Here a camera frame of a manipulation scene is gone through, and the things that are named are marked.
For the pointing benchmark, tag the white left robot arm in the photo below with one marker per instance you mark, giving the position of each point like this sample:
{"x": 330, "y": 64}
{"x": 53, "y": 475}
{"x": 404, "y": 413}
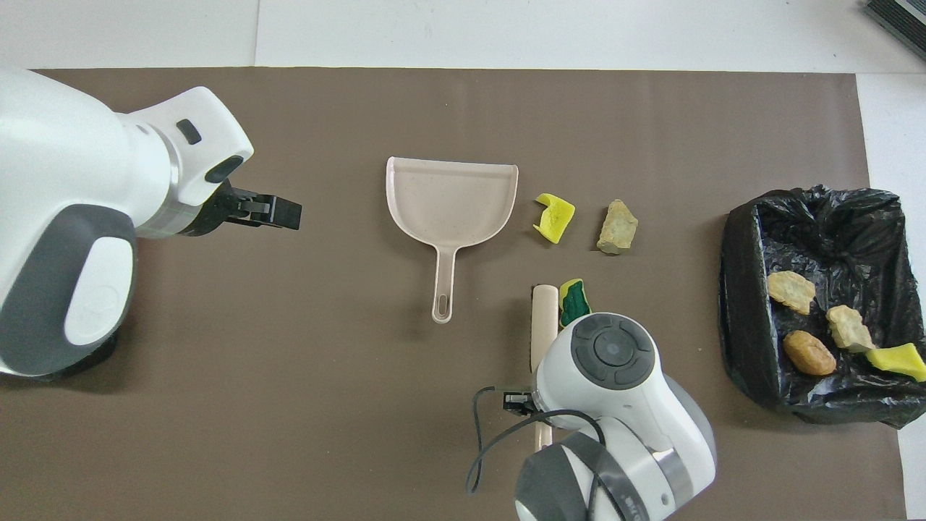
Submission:
{"x": 58, "y": 181}

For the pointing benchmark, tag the yellow notched sponge piece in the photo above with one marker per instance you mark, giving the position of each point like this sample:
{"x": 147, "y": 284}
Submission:
{"x": 555, "y": 217}

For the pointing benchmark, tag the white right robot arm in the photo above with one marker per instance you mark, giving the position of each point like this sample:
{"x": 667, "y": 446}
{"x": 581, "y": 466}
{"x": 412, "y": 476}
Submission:
{"x": 651, "y": 420}

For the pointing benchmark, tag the green and yellow sponge piece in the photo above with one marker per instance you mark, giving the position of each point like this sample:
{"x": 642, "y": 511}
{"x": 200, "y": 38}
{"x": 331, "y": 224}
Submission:
{"x": 575, "y": 304}

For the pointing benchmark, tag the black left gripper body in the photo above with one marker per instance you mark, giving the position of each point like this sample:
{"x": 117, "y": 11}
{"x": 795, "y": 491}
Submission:
{"x": 217, "y": 213}

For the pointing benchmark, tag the orange-brown sponge chunk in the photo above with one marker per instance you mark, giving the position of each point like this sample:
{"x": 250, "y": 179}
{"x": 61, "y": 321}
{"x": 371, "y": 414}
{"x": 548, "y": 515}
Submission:
{"x": 809, "y": 353}

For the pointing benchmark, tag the beige brush with black bristles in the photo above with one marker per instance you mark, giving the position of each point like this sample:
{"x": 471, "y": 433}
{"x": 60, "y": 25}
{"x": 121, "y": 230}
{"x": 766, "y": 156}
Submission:
{"x": 544, "y": 325}

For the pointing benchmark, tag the brown paper table mat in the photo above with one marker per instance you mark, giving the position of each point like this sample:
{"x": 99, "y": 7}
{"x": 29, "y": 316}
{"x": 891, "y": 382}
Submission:
{"x": 362, "y": 434}

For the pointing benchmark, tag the beige sponge chunk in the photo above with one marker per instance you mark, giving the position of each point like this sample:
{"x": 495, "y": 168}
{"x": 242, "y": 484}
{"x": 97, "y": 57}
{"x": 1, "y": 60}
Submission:
{"x": 617, "y": 228}
{"x": 850, "y": 329}
{"x": 791, "y": 291}

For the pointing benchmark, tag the beige plastic dustpan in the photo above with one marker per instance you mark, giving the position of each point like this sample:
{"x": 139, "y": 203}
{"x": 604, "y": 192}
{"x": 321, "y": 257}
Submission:
{"x": 448, "y": 202}

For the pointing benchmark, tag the dark ribbed panel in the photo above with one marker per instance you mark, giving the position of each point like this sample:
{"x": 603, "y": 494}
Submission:
{"x": 901, "y": 18}

